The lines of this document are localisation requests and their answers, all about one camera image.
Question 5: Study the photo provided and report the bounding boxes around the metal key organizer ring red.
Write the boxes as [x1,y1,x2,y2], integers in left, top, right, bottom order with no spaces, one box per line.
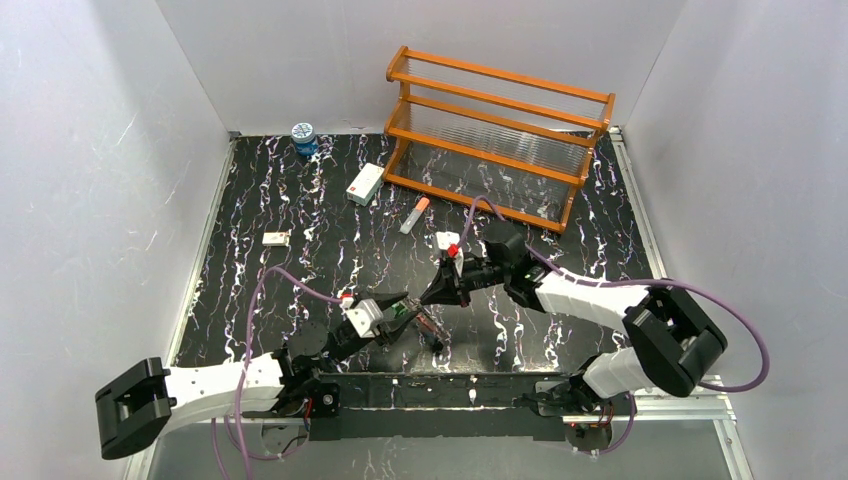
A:
[402,298,445,355]

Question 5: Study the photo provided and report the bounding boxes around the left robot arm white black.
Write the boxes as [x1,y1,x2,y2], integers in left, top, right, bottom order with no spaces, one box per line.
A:
[95,290,422,460]

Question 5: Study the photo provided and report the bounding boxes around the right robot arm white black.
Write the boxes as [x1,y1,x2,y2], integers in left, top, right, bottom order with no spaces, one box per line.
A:
[420,223,727,411]

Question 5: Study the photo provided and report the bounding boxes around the orange capped tube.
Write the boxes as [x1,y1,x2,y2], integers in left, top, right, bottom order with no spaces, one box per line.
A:
[399,197,430,235]

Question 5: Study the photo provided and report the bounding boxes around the white red box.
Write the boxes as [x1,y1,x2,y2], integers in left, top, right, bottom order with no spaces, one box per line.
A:
[345,163,384,206]

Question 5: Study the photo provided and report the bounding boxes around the small white card box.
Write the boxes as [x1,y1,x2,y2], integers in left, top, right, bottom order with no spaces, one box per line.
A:
[262,232,290,247]

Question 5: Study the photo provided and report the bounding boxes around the orange wooden shelf rack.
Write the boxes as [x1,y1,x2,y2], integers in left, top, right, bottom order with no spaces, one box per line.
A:
[383,46,616,233]

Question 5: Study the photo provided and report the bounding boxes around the blue jar with lid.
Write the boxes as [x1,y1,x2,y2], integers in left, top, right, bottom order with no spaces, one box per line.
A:
[291,122,318,157]

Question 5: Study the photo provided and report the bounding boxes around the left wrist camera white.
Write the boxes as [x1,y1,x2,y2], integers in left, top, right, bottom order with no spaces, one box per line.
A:
[340,290,384,339]

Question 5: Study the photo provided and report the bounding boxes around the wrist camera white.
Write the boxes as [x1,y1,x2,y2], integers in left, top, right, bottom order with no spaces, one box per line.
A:
[340,290,384,339]
[435,231,464,275]

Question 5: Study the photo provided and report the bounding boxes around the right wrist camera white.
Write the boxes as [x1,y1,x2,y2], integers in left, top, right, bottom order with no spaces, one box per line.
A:
[435,231,464,275]

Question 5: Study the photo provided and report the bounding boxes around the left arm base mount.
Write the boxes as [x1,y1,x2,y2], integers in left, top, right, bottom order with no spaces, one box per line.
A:
[269,380,341,418]

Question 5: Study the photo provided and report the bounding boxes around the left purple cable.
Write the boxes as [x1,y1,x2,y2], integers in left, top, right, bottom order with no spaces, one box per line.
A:
[210,266,349,480]

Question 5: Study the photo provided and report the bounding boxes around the aluminium rail frame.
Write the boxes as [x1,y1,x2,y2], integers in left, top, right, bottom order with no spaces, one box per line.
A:
[122,129,753,480]

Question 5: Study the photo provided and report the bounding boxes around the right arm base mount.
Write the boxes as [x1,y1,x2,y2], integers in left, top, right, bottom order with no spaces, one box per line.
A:
[515,381,616,453]

